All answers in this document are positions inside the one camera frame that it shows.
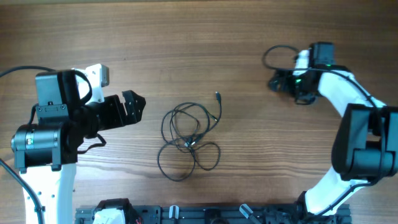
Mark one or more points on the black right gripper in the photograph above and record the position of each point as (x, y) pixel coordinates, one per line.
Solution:
(280, 83)

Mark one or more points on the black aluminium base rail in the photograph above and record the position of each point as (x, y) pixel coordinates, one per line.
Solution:
(121, 211)

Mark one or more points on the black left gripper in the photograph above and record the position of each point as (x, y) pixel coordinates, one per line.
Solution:
(134, 115)

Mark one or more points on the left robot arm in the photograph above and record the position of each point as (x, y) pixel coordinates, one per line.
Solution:
(46, 153)

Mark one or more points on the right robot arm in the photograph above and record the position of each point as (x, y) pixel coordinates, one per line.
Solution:
(365, 147)

